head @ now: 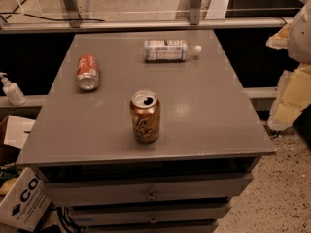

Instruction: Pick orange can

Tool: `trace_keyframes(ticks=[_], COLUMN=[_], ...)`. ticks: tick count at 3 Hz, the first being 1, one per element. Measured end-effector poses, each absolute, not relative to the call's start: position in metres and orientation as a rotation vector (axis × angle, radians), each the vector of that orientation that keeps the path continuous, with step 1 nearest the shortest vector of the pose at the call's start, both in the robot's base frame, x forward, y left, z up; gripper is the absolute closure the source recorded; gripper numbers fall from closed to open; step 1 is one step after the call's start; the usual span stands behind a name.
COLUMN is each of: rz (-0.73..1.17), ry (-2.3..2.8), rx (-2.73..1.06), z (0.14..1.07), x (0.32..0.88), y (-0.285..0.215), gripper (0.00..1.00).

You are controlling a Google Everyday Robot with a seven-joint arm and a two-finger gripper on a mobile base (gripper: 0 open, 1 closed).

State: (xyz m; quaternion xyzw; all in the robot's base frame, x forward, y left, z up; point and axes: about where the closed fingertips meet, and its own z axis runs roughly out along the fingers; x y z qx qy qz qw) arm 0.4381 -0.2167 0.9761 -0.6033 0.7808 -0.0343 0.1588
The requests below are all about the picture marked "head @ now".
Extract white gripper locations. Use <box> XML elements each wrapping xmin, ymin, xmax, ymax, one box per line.
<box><xmin>266</xmin><ymin>0</ymin><xmax>311</xmax><ymax>131</ymax></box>

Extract gold orange soda can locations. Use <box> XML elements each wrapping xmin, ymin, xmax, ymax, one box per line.
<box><xmin>130</xmin><ymin>89</ymin><xmax>160</xmax><ymax>144</ymax></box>

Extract red orange lying can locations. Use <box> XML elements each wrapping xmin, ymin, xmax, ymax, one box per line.
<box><xmin>76</xmin><ymin>53</ymin><xmax>99</xmax><ymax>90</ymax></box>

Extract clear plastic water bottle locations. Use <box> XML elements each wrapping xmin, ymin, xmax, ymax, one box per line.
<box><xmin>144</xmin><ymin>39</ymin><xmax>202</xmax><ymax>62</ymax></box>

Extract grey drawer cabinet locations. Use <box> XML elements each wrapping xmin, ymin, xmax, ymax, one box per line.
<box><xmin>17</xmin><ymin>30</ymin><xmax>274</xmax><ymax>233</ymax></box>

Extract white pump dispenser bottle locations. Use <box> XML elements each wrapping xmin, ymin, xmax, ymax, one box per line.
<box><xmin>0</xmin><ymin>72</ymin><xmax>26</xmax><ymax>106</ymax></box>

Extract open brown cardboard box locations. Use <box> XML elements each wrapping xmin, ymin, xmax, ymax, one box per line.
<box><xmin>0</xmin><ymin>115</ymin><xmax>35</xmax><ymax>165</ymax></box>

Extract white cardboard box with print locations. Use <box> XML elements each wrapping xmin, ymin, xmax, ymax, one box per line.
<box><xmin>0</xmin><ymin>168</ymin><xmax>51</xmax><ymax>232</ymax></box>

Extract metal window frame rail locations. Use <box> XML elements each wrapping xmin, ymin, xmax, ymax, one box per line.
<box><xmin>0</xmin><ymin>17</ymin><xmax>294</xmax><ymax>34</ymax></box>

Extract black cables under cabinet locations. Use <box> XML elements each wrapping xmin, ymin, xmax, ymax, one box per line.
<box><xmin>56</xmin><ymin>207</ymin><xmax>86</xmax><ymax>233</ymax></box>

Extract black cable on ledge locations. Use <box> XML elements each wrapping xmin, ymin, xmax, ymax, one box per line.
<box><xmin>0</xmin><ymin>0</ymin><xmax>106</xmax><ymax>23</ymax></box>

